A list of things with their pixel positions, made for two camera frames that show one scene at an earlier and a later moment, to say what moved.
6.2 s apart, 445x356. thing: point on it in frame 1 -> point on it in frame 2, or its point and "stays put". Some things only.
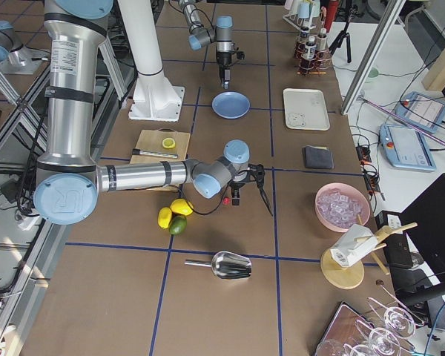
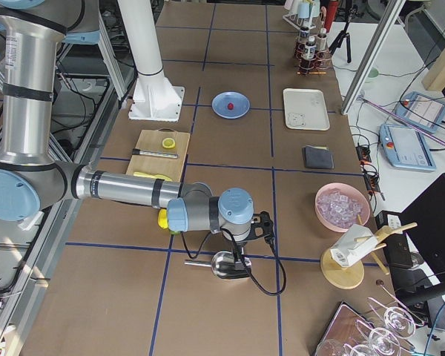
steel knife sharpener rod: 153,153 stays put
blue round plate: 231,105 stays put
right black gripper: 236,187 -> 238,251
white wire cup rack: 298,23 stays put
